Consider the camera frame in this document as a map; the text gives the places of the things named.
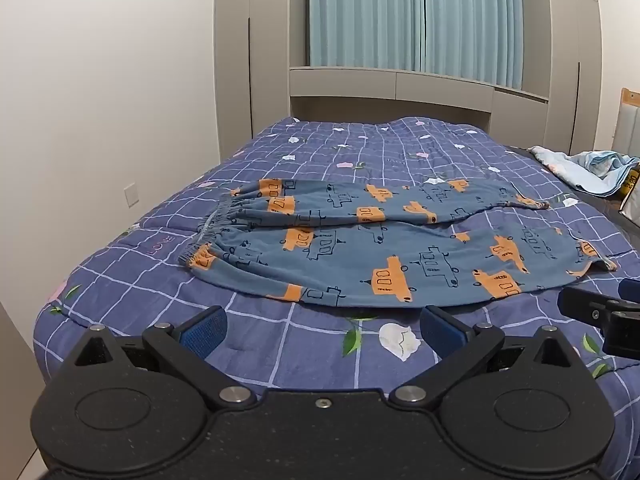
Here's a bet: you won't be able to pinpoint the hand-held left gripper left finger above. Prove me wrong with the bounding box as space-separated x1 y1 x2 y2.
64 305 258 411

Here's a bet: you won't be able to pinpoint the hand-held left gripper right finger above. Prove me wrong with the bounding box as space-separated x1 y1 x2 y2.
388 305 584 409

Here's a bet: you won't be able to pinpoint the blue pants with orange cars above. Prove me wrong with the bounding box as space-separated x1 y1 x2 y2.
178 178 620 307

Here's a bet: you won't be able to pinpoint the yellow packet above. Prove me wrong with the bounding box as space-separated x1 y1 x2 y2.
620 168 640 202

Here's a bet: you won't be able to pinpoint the light blue crumpled blanket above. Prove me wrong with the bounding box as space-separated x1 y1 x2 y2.
528 145 640 197

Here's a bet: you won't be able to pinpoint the wooden framed padded panel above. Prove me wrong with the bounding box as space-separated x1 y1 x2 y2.
609 87 640 157

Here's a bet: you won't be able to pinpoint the beige cabinet panel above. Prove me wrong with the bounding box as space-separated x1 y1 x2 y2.
0 300 51 480

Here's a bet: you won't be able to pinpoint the bed with purple checked quilt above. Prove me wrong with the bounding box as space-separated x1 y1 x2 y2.
32 116 640 443

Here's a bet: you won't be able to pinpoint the beige wardrobe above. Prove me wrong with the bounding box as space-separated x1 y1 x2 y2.
519 0 604 157
214 0 311 164

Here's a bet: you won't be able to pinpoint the beige headboard cabinet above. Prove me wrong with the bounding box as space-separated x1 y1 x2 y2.
288 66 551 134

